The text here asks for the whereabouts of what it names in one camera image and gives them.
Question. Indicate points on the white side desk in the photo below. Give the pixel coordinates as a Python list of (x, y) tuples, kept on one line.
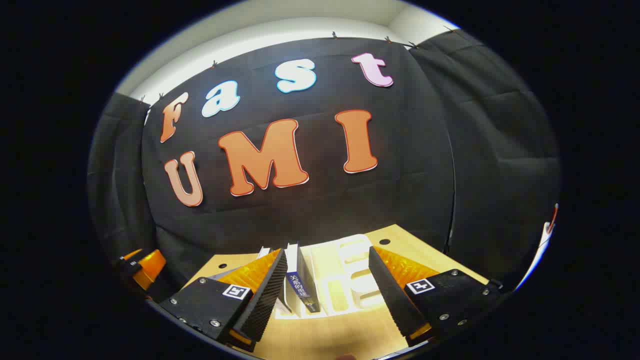
[(542, 245)]

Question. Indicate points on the blue cover book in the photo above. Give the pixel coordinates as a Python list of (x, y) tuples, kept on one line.
[(299, 285)]

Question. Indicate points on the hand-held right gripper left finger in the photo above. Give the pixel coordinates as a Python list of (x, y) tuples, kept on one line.
[(265, 295)]

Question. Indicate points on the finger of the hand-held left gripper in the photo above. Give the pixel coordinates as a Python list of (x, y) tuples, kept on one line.
[(150, 267)]

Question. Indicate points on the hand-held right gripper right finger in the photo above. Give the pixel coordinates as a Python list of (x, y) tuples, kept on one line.
[(392, 295)]

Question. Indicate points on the white bookshelf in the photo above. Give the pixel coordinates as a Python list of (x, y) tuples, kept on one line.
[(350, 280)]

